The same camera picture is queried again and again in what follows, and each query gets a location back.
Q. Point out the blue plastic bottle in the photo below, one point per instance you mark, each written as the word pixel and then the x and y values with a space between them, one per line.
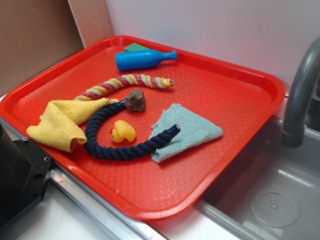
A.
pixel 142 59

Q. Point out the yellow cloth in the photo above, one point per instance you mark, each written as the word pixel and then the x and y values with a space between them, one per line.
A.
pixel 59 126

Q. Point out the brown rock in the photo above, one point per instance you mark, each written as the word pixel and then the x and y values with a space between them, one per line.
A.
pixel 135 101

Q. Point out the grey plastic sink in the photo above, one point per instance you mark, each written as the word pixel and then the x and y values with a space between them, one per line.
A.
pixel 269 191

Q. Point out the light blue cloth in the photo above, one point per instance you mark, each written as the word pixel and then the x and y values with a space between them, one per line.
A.
pixel 194 131

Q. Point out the green block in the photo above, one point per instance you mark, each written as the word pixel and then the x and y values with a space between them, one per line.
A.
pixel 134 47

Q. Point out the grey faucet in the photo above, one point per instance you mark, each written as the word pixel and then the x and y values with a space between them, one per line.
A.
pixel 303 103

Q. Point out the yellow rubber duck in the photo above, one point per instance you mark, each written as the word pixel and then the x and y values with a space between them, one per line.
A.
pixel 121 131

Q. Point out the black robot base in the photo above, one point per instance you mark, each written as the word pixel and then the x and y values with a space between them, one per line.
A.
pixel 24 172

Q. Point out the brown cardboard panel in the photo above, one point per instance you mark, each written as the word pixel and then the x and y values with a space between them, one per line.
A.
pixel 34 36

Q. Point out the red plastic tray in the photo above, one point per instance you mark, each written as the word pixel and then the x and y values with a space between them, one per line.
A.
pixel 237 99

